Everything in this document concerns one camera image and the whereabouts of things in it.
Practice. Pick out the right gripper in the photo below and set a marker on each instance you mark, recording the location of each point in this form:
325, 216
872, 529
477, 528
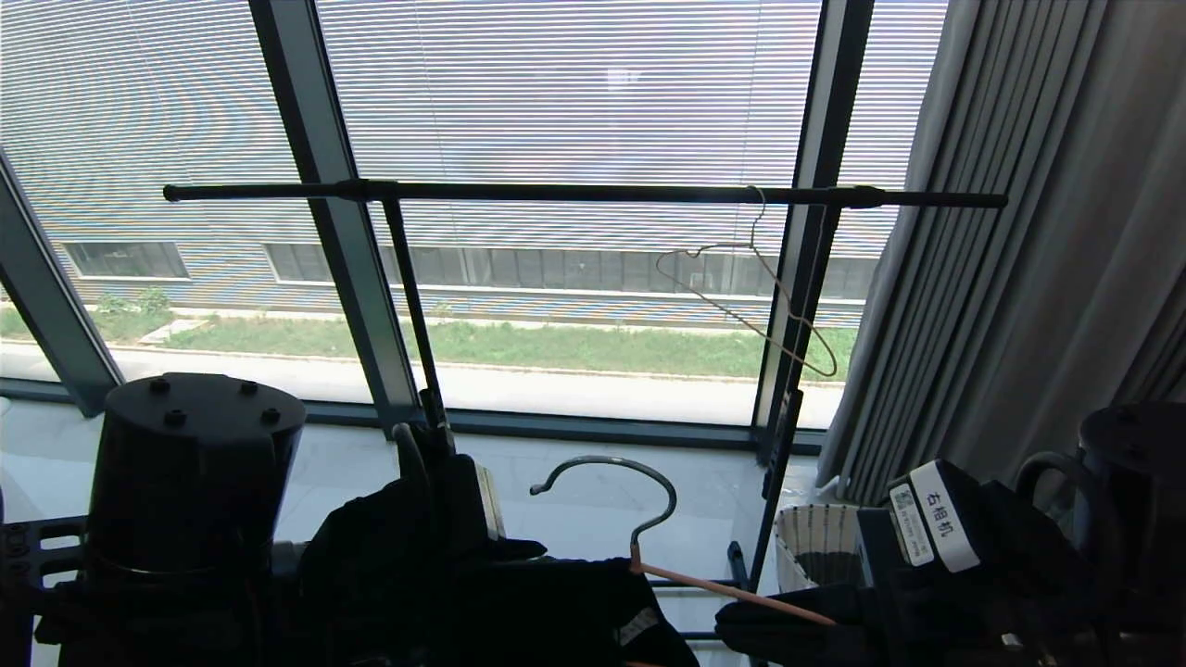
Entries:
927, 630

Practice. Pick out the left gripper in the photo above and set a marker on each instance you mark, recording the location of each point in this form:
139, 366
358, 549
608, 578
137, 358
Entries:
473, 509

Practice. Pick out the black garment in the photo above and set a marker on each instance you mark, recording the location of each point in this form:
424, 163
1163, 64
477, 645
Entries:
519, 611

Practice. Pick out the pink clothes hanger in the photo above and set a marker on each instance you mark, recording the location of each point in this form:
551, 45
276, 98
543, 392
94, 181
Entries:
607, 460
741, 320

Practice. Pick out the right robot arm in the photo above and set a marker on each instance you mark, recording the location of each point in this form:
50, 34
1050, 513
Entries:
1130, 519

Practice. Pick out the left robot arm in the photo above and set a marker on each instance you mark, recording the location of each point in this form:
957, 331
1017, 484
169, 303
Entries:
185, 463

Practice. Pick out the white laundry basket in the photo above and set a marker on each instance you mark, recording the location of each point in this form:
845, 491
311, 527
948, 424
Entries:
815, 528

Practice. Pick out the black clothes rack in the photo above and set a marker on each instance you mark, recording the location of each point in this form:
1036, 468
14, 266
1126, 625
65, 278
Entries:
556, 193

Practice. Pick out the beige curtain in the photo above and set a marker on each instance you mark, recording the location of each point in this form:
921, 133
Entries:
1019, 232

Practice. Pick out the window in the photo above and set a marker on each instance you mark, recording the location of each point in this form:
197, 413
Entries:
556, 93

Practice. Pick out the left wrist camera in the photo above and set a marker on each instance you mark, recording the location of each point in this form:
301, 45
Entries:
408, 519

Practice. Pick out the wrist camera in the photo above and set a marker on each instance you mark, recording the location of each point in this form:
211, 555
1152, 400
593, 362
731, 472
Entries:
408, 519
945, 519

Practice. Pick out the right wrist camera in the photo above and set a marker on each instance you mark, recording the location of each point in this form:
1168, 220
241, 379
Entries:
945, 519

